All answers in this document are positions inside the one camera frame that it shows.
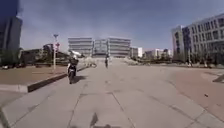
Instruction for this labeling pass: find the person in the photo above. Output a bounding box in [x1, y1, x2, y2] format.
[68, 54, 80, 72]
[104, 54, 110, 70]

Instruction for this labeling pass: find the wide grey banded building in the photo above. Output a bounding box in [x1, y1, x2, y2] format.
[67, 36, 132, 59]

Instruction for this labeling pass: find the small white building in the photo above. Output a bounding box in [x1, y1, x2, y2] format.
[130, 46, 144, 59]

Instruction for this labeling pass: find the grey paved plaza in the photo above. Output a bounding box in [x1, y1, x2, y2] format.
[0, 59, 224, 128]

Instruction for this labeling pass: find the motor scooter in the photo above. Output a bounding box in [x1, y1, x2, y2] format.
[66, 62, 80, 85]

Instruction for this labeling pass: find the low white building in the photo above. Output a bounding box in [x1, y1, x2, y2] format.
[144, 48, 174, 60]

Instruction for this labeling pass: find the pole with sign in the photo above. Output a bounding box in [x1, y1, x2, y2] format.
[52, 33, 61, 74]

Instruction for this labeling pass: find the grey stone kerb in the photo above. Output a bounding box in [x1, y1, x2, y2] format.
[0, 66, 90, 94]

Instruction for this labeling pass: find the low brown building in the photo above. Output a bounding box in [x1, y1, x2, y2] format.
[19, 43, 69, 66]

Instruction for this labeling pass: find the row of trees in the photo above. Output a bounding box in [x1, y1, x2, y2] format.
[173, 49, 224, 66]

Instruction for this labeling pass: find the brown raised ground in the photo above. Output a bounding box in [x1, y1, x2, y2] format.
[0, 65, 86, 86]

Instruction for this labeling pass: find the tall dark building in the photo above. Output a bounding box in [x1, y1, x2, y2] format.
[0, 0, 24, 53]

